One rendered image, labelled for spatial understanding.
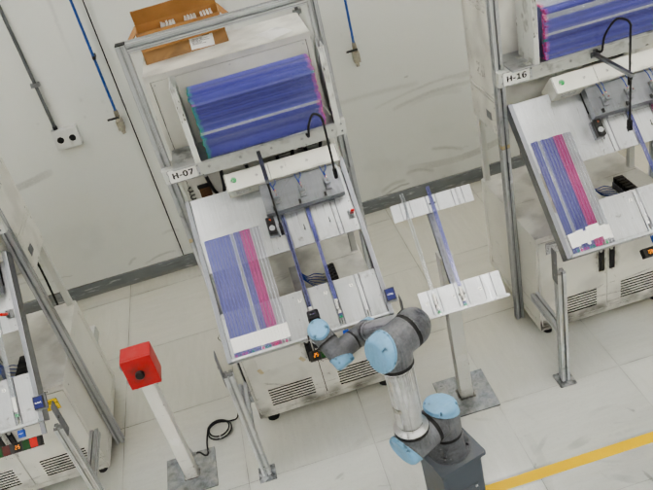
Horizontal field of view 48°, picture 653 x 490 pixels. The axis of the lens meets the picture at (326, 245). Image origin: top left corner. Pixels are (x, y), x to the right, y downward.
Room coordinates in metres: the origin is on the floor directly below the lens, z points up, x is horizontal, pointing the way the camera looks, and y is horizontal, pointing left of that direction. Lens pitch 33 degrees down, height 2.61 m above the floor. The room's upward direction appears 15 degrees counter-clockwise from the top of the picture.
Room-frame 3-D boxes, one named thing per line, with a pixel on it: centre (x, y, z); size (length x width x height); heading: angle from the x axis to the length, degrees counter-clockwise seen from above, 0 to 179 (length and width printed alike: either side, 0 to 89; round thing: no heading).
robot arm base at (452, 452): (1.71, -0.23, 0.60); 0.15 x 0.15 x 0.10
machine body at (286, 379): (2.91, 0.20, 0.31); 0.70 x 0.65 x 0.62; 94
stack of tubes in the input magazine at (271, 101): (2.79, 0.13, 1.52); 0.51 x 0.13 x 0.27; 94
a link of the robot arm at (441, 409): (1.70, -0.23, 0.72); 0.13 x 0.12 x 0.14; 123
